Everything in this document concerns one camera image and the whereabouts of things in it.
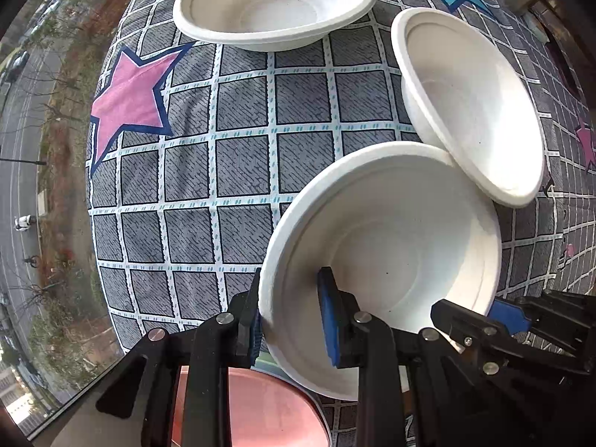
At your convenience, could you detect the pink rectangular plastic plate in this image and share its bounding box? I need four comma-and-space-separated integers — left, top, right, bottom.
169, 365, 332, 447

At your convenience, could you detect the white paper bowl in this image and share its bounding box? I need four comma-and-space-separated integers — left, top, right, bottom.
259, 141, 501, 400
173, 0, 376, 51
390, 8, 545, 208

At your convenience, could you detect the grey checkered star tablecloth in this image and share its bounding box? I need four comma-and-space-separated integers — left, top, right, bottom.
87, 0, 595, 349

